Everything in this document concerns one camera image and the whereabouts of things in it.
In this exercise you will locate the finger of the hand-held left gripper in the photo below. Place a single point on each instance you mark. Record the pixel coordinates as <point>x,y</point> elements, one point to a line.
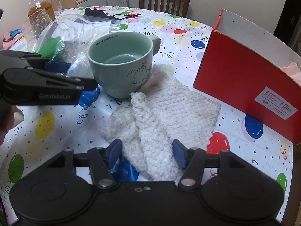
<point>56,66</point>
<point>87,84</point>

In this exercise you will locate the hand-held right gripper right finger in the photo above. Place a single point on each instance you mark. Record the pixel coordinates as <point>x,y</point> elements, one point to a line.
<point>180,155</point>

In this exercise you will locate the red cardboard box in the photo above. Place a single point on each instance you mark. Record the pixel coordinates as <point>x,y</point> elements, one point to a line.
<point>235,70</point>

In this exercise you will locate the pale green cat mug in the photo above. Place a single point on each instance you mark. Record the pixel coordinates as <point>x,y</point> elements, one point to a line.
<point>112,80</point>

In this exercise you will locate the clear zip bag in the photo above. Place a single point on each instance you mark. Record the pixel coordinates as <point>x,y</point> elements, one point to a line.
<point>103,24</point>

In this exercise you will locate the wooden stand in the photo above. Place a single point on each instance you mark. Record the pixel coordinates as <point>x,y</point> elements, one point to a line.
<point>64,3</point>

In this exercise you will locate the white fuzzy cloth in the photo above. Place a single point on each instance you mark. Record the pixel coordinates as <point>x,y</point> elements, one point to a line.
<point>169,108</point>

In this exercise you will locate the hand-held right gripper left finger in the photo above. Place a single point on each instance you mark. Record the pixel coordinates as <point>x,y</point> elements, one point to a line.
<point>115,151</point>

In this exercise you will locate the person's left hand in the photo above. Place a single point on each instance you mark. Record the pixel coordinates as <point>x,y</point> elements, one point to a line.
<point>18,117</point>

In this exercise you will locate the balloon printed tablecloth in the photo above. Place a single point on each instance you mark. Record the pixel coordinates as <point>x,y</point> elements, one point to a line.
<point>183,49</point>

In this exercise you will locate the black face mask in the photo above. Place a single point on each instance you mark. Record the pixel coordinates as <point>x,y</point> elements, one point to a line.
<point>94,13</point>

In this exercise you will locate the pink printed cloth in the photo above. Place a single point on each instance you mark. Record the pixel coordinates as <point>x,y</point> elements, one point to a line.
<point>13,38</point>

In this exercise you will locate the clear bubble wrap green insert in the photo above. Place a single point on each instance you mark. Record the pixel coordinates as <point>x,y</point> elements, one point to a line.
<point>50,47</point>

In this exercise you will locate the clear plastic jar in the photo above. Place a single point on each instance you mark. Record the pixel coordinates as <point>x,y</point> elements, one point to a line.
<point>38,4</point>

